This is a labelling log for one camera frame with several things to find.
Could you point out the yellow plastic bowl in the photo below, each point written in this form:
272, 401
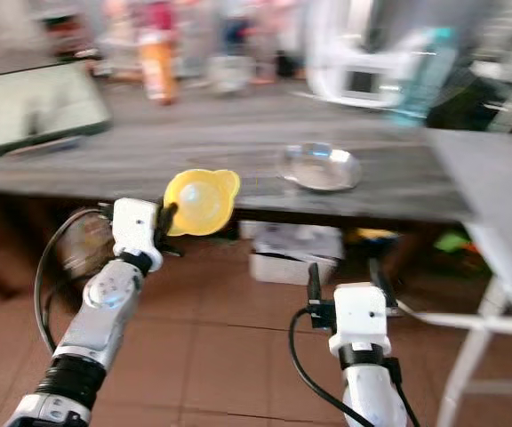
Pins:
203, 203

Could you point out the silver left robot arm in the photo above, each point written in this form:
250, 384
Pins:
100, 325

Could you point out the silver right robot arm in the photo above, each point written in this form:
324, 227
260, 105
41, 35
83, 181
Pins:
372, 391

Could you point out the patterned bag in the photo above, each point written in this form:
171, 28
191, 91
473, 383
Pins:
89, 242

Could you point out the dark wooden table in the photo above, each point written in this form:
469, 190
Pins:
203, 142

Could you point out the grey folding table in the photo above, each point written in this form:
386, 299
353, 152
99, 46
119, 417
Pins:
496, 187

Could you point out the orange bottle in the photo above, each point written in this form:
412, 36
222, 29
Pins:
156, 71

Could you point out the clear lidded food container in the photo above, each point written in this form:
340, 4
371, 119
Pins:
229, 74

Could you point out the green flat tray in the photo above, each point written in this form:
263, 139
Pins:
38, 108

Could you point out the clear teal water bottle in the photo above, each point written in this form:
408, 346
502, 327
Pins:
425, 78

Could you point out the white food processor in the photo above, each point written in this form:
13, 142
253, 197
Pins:
349, 53

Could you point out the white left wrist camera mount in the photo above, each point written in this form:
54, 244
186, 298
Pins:
136, 229

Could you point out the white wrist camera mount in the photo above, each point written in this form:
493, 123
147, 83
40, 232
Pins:
360, 316
136, 229

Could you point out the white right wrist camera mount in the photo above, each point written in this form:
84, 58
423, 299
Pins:
360, 316

